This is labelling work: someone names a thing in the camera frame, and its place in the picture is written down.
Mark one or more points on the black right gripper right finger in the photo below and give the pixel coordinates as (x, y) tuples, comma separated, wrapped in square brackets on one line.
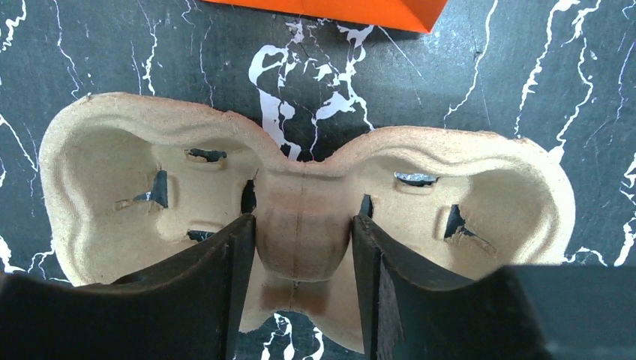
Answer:
[(412, 308)]

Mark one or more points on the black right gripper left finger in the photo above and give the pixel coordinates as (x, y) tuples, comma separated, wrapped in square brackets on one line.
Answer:
[(188, 306)]

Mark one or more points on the single brown pulp cup carrier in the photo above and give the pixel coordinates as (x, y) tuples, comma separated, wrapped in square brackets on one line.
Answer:
[(126, 177)]

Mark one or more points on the orange paper bag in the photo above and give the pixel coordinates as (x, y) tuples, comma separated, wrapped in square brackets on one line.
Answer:
[(408, 15)]

